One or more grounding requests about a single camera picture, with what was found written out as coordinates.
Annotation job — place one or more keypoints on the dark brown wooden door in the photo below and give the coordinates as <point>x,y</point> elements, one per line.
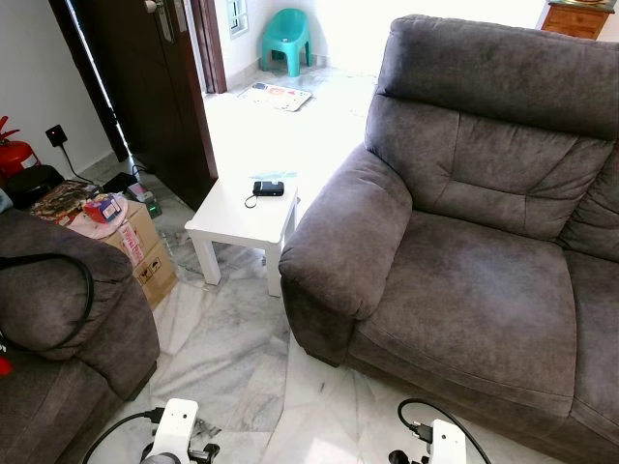
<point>145,87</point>

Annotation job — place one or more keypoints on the red fire extinguisher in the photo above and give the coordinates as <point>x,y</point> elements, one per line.
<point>14,158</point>

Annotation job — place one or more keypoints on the black wall plug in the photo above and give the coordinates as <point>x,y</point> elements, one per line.
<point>56,135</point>

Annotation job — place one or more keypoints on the red blue package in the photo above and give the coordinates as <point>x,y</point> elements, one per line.
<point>104,208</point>

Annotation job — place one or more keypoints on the brown cardboard box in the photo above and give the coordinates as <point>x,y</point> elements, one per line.
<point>147,259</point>

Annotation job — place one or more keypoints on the large grey fabric sofa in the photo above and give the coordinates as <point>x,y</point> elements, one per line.
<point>464,271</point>

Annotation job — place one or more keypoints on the black bag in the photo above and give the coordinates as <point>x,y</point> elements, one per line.
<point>34,184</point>

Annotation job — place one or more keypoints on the dark grey fabric armchair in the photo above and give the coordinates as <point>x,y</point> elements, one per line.
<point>58,309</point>

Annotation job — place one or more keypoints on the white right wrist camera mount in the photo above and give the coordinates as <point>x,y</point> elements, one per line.
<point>448,445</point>

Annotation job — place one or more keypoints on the brown wooden cabinet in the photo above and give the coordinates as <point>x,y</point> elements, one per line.
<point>575,19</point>

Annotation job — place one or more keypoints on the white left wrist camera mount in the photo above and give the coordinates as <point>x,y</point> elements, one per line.
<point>176,425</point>

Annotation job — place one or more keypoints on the white printed floor mat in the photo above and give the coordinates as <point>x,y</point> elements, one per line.
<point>276,96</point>

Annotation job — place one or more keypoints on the black power strip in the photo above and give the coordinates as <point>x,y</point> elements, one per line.
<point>145,198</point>

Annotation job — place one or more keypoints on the small white side table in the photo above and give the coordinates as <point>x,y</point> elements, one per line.
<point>237,220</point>

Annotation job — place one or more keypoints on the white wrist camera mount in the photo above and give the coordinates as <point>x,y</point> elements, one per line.
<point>448,445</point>
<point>176,425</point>

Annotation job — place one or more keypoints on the small black device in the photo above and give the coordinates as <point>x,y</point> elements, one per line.
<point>269,188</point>

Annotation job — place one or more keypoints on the teal plastic child chair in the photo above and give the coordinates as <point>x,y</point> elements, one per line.
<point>285,34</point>

